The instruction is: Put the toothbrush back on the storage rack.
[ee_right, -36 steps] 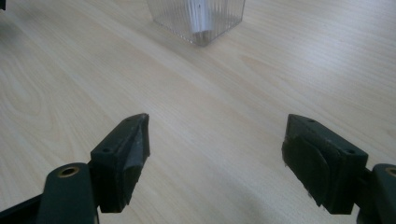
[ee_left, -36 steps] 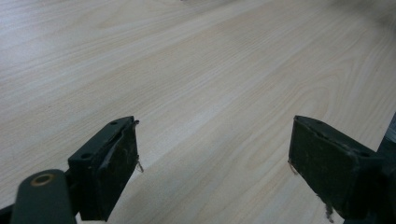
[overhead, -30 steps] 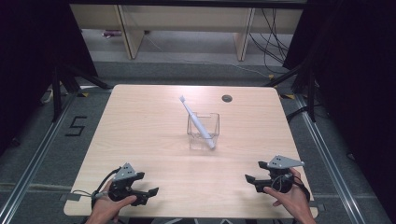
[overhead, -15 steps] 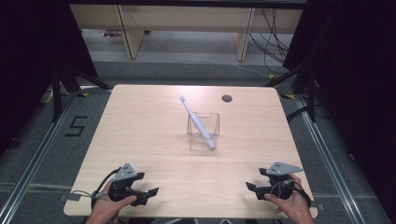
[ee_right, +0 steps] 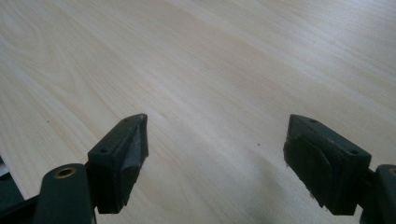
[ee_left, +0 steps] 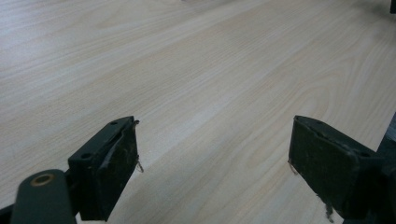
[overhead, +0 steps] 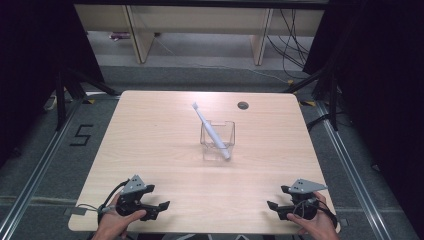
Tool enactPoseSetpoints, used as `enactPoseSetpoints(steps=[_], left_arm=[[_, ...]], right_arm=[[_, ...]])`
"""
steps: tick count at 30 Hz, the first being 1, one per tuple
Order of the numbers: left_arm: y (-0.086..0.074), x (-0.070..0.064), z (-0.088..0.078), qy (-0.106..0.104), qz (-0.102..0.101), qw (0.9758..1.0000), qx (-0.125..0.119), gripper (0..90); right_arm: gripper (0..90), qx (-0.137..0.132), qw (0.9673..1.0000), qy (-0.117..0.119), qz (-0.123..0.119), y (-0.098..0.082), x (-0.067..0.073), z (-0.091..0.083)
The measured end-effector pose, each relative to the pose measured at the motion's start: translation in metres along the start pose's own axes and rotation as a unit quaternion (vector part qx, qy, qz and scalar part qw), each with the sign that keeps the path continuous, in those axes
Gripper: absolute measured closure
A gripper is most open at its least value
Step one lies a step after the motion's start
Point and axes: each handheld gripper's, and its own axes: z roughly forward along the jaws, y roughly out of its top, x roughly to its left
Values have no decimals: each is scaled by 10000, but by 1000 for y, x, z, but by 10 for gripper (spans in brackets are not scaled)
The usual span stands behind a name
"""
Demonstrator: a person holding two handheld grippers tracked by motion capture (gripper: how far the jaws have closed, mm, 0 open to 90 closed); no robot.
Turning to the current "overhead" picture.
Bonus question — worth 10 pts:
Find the metal floor rail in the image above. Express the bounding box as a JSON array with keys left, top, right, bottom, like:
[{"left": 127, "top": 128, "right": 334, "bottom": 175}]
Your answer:
[
  {"left": 315, "top": 100, "right": 395, "bottom": 240},
  {"left": 0, "top": 98, "right": 85, "bottom": 240}
]

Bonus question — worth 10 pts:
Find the purple packet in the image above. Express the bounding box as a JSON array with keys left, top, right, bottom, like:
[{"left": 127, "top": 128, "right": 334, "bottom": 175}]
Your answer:
[{"left": 108, "top": 31, "right": 132, "bottom": 42}]

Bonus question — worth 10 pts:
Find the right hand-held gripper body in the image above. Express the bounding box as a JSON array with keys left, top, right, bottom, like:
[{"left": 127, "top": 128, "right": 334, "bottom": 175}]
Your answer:
[{"left": 287, "top": 178, "right": 330, "bottom": 222}]

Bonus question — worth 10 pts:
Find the thin white floor cable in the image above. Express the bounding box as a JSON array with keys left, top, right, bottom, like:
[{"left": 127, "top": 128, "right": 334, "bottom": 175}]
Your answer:
[{"left": 152, "top": 32, "right": 294, "bottom": 84}]

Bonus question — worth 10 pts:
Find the bundle of black cables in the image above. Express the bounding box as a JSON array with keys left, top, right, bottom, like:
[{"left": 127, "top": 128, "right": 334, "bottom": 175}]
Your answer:
[{"left": 265, "top": 8, "right": 315, "bottom": 81}]

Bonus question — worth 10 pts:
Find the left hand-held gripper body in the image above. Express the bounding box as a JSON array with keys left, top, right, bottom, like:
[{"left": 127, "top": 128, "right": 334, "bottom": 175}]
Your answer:
[{"left": 114, "top": 174, "right": 148, "bottom": 218}]

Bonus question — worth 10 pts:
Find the person's left hand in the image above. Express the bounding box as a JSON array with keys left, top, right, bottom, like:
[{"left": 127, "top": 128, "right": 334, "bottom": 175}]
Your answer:
[{"left": 91, "top": 193, "right": 148, "bottom": 240}]

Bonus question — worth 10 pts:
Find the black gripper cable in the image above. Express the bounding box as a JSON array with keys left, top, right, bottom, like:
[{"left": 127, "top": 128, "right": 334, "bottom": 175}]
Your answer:
[
  {"left": 292, "top": 197, "right": 338, "bottom": 229},
  {"left": 75, "top": 178, "right": 131, "bottom": 225}
]

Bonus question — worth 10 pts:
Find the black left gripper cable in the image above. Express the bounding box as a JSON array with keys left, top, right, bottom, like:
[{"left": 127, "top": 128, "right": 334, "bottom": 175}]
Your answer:
[{"left": 75, "top": 178, "right": 131, "bottom": 225}]

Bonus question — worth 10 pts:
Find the clear plastic cup holder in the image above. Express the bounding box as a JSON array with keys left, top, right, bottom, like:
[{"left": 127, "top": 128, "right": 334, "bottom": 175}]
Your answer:
[{"left": 199, "top": 120, "right": 237, "bottom": 162}]

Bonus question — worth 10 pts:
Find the person's right hand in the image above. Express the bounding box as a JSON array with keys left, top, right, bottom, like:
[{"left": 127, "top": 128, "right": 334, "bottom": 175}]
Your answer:
[{"left": 286, "top": 191, "right": 342, "bottom": 240}]

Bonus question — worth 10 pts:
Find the black curtain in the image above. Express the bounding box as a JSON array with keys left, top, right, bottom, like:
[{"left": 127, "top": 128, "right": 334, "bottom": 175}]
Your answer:
[
  {"left": 302, "top": 0, "right": 424, "bottom": 232},
  {"left": 0, "top": 0, "right": 106, "bottom": 169}
]

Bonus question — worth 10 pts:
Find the white electric toothbrush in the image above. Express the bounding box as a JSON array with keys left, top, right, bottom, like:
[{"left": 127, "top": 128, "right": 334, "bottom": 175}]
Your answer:
[{"left": 191, "top": 101, "right": 232, "bottom": 161}]

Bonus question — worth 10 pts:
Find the beige wooden desk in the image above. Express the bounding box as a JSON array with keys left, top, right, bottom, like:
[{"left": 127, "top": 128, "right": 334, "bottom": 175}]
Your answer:
[{"left": 73, "top": 3, "right": 326, "bottom": 66}]

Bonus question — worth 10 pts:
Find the black metal stand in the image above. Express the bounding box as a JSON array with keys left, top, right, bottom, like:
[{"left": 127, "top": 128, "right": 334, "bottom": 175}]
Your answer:
[
  {"left": 54, "top": 65, "right": 120, "bottom": 132},
  {"left": 283, "top": 65, "right": 342, "bottom": 132}
]

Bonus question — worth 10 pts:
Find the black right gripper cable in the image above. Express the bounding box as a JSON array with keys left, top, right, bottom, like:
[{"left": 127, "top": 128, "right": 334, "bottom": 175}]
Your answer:
[{"left": 292, "top": 197, "right": 338, "bottom": 229}]

